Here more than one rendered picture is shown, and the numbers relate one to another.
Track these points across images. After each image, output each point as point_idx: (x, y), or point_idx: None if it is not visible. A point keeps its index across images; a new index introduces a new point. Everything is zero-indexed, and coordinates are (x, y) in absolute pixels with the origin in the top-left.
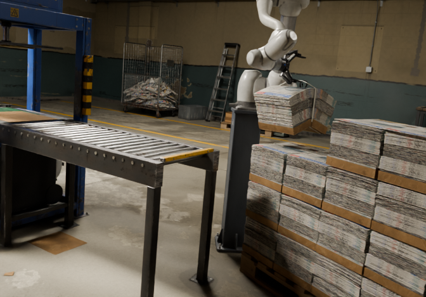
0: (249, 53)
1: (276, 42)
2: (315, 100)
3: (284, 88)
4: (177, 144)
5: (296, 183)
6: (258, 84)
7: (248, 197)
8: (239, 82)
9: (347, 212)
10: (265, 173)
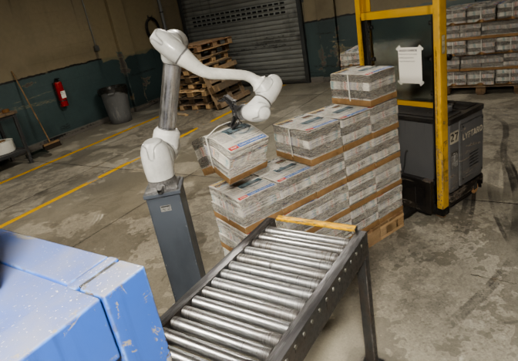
0: (264, 109)
1: (278, 89)
2: None
3: (233, 134)
4: (247, 245)
5: (294, 197)
6: (171, 150)
7: None
8: (158, 159)
9: (333, 185)
10: (262, 214)
